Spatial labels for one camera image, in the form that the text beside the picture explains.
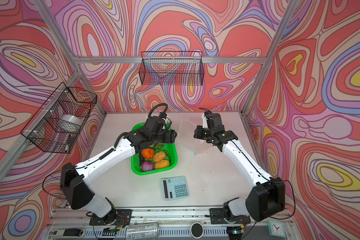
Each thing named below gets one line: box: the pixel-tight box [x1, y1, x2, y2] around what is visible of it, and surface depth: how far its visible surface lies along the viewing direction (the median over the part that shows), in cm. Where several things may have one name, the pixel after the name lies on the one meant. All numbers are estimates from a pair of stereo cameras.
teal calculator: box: [161, 175, 190, 201], surface depth 82 cm
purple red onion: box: [141, 161, 154, 172], surface depth 87 cm
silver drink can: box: [125, 223, 160, 240], surface depth 67 cm
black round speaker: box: [190, 222, 204, 239], surface depth 67 cm
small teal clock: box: [267, 220, 286, 238], surface depth 70 cm
